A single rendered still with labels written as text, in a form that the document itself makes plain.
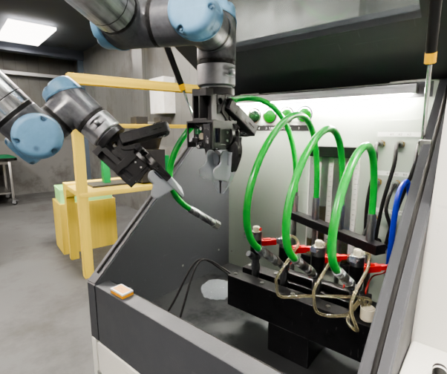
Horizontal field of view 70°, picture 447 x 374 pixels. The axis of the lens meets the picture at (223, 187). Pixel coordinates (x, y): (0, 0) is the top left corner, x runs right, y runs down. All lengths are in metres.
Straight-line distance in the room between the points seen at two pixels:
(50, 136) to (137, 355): 0.51
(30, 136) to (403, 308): 0.64
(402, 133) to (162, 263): 0.75
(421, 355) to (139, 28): 0.69
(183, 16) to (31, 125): 0.29
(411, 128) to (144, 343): 0.80
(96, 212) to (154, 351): 3.20
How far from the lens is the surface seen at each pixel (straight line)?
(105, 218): 3.93
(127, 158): 0.72
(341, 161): 0.78
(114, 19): 0.55
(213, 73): 0.63
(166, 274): 1.04
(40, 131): 0.61
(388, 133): 0.93
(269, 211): 1.10
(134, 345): 0.83
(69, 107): 0.76
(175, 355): 0.72
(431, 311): 0.68
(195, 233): 1.09
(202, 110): 0.63
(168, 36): 0.58
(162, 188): 0.73
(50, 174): 7.87
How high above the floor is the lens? 1.34
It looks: 10 degrees down
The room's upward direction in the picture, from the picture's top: straight up
